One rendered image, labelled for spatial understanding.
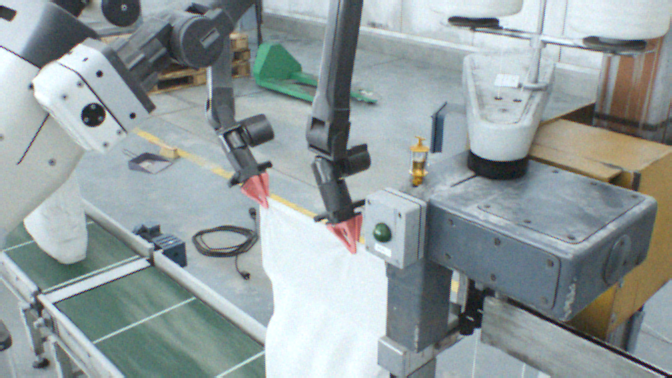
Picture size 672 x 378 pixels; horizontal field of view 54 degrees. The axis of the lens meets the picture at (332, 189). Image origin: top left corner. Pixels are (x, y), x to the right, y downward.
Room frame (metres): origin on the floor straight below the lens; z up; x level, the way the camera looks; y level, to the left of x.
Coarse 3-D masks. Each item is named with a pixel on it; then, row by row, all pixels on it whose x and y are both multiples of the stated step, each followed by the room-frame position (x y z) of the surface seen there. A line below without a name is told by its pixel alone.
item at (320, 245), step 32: (288, 224) 1.33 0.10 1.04; (320, 224) 1.25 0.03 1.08; (288, 256) 1.33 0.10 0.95; (320, 256) 1.25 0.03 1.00; (352, 256) 1.18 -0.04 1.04; (288, 288) 1.33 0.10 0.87; (320, 288) 1.25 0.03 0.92; (352, 288) 1.18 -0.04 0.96; (384, 288) 1.11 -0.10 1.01; (288, 320) 1.25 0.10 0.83; (320, 320) 1.21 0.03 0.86; (352, 320) 1.18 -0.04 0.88; (384, 320) 1.11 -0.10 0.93; (288, 352) 1.22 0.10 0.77; (320, 352) 1.16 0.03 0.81; (352, 352) 1.13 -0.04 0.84
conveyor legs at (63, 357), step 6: (60, 348) 1.89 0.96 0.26; (60, 354) 1.89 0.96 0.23; (66, 354) 1.90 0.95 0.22; (60, 360) 1.89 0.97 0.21; (66, 360) 1.90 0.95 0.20; (60, 366) 1.88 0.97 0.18; (66, 366) 1.90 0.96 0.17; (60, 372) 1.89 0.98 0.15; (66, 372) 1.89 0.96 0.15; (72, 372) 1.92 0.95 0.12; (78, 372) 1.93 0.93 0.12
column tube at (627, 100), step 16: (656, 48) 1.11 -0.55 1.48; (608, 64) 1.16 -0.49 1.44; (624, 64) 1.14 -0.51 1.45; (640, 64) 1.12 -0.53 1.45; (656, 64) 1.10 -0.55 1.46; (608, 80) 1.16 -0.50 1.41; (624, 80) 1.14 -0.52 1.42; (640, 80) 1.12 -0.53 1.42; (656, 80) 1.10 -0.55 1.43; (608, 96) 1.16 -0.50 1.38; (624, 96) 1.14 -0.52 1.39; (640, 96) 1.12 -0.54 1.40; (656, 96) 1.10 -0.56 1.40; (608, 112) 1.15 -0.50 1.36; (624, 112) 1.13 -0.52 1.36; (640, 112) 1.11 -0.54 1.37; (656, 112) 1.10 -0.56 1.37; (624, 128) 1.13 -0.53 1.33; (640, 128) 1.11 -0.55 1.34; (656, 128) 1.10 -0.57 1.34; (624, 336) 1.15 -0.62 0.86
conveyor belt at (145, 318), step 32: (96, 288) 2.09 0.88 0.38; (128, 288) 2.09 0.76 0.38; (160, 288) 2.09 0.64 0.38; (96, 320) 1.89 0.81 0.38; (128, 320) 1.89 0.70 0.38; (160, 320) 1.89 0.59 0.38; (192, 320) 1.89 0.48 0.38; (224, 320) 1.89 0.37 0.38; (128, 352) 1.71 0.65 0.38; (160, 352) 1.71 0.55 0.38; (192, 352) 1.71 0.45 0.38; (224, 352) 1.71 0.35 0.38; (256, 352) 1.71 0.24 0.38
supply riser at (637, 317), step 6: (642, 306) 1.14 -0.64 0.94; (636, 312) 1.14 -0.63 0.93; (642, 312) 1.14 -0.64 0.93; (636, 318) 1.14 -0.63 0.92; (642, 318) 1.13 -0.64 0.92; (630, 324) 1.15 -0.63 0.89; (636, 324) 1.14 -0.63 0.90; (630, 330) 1.14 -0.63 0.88; (636, 330) 1.14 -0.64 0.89; (630, 336) 1.14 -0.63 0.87; (636, 336) 1.14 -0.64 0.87; (630, 342) 1.14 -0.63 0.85; (636, 342) 1.14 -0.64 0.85; (630, 348) 1.14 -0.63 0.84
